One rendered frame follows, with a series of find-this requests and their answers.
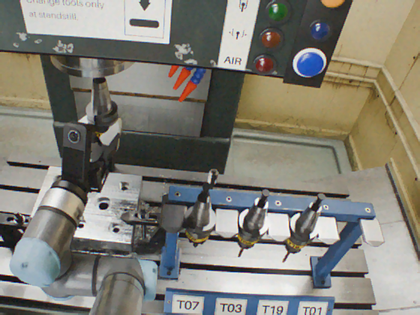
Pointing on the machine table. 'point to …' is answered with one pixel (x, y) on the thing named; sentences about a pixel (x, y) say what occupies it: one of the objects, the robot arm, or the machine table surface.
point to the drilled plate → (100, 239)
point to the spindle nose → (89, 67)
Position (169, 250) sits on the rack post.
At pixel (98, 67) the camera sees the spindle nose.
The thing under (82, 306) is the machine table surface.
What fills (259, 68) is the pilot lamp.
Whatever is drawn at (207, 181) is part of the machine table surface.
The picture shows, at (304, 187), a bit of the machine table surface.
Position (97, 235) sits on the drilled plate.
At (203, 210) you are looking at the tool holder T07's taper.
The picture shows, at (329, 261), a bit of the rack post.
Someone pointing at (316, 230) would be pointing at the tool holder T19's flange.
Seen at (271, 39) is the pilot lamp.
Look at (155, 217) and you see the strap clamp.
